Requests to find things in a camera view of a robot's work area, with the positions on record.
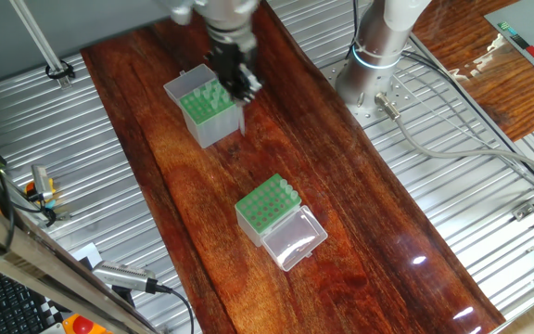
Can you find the aluminium pole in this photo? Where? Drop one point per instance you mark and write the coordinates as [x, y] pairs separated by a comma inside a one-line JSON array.
[[40, 42]]

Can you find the glossy brown wooden board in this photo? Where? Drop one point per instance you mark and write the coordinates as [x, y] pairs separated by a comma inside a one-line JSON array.
[[364, 278]]

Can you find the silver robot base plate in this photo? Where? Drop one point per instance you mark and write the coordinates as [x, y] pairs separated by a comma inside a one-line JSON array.
[[401, 93]]

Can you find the red emergency stop button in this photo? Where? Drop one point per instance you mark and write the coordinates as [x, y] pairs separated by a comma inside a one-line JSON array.
[[83, 325]]

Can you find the low green rack tip box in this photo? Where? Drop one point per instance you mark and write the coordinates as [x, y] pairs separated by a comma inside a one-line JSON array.
[[267, 206]]

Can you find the black block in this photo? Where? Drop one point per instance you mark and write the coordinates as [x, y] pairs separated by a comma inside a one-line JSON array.
[[519, 42]]

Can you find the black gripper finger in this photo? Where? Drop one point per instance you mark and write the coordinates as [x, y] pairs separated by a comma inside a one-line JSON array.
[[238, 93], [252, 83]]

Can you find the tall translucent green tip box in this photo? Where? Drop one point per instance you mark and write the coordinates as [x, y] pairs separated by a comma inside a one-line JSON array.
[[216, 130]]

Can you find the teal block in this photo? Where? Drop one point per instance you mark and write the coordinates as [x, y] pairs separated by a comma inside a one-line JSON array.
[[512, 31]]

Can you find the small silver camera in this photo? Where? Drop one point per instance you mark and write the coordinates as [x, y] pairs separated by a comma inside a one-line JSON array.
[[42, 181]]

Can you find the black keyboard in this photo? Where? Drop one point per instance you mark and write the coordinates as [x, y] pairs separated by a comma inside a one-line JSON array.
[[3, 306]]

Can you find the long silver depth camera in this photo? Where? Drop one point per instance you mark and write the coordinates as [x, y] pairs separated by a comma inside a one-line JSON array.
[[123, 276]]

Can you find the red block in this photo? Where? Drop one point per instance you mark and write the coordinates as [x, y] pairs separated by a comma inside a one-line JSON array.
[[533, 51]]

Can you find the white paper sheet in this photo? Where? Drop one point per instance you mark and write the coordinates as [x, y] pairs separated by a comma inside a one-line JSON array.
[[88, 254]]

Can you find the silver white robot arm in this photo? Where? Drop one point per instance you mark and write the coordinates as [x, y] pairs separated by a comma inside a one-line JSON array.
[[373, 55]]

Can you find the green block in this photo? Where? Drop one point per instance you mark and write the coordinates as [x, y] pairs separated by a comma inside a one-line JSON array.
[[503, 25]]

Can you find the yellow button box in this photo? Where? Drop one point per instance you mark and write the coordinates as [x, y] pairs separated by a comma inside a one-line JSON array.
[[102, 330]]

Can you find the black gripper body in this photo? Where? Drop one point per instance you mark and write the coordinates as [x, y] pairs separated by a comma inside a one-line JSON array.
[[232, 62]]

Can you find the steel frame bar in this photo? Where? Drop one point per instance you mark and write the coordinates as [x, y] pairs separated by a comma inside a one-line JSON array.
[[40, 260]]

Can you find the scuffed brown wooden board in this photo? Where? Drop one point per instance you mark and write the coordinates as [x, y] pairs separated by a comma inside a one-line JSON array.
[[480, 83]]

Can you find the black camera stand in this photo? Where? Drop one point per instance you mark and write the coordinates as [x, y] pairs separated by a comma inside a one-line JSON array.
[[123, 297]]

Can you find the orange yellow plastic object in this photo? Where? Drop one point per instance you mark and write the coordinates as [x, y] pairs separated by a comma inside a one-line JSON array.
[[29, 188]]

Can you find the aluminium corner bracket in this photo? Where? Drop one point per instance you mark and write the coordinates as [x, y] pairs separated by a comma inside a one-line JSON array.
[[524, 211]]

